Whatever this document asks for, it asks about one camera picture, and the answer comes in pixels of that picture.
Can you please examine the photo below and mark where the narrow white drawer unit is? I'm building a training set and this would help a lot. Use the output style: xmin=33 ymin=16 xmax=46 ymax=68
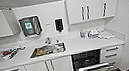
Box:
xmin=97 ymin=43 xmax=125 ymax=66

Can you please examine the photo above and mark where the chrome faucet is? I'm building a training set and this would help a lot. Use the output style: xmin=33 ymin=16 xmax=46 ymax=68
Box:
xmin=44 ymin=36 xmax=53 ymax=47

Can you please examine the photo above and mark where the stack of white plates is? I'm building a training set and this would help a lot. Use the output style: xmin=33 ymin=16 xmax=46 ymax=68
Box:
xmin=88 ymin=28 xmax=101 ymax=38

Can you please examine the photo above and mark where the dish soap bottle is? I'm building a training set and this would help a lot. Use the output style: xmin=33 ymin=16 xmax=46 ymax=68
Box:
xmin=79 ymin=29 xmax=86 ymax=40

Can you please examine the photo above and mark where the black wall soap dispenser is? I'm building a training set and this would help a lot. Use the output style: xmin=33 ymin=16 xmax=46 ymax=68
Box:
xmin=54 ymin=17 xmax=66 ymax=35

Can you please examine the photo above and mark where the container with orange food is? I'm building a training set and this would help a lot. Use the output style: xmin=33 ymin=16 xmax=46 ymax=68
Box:
xmin=35 ymin=47 xmax=47 ymax=56

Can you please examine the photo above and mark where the chrome counter soap pump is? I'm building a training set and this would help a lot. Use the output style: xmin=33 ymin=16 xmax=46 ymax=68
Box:
xmin=54 ymin=38 xmax=61 ymax=45

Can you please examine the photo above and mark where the paper towel dispenser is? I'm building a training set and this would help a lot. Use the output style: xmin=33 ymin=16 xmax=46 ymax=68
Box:
xmin=17 ymin=14 xmax=44 ymax=40

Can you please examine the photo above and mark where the steel kitchen sink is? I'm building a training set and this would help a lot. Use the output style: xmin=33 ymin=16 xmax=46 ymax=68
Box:
xmin=28 ymin=41 xmax=69 ymax=60

